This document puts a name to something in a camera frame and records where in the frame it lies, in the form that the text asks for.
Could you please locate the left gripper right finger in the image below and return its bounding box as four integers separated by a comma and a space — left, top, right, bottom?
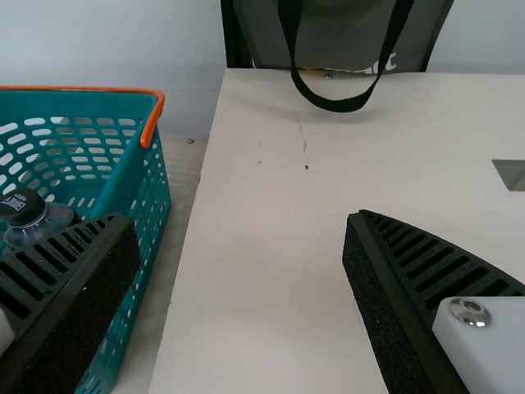
341, 208, 525, 394

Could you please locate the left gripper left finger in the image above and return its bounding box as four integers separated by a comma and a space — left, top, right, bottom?
0, 212, 143, 394

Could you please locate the dark coffee bottle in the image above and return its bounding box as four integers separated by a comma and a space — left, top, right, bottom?
0, 188, 85, 259

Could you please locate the teal shopping basket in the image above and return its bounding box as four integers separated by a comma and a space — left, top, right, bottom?
0, 85, 173, 392

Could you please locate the dark grey bag with straps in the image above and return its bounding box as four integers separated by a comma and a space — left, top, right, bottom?
220, 0, 455, 113

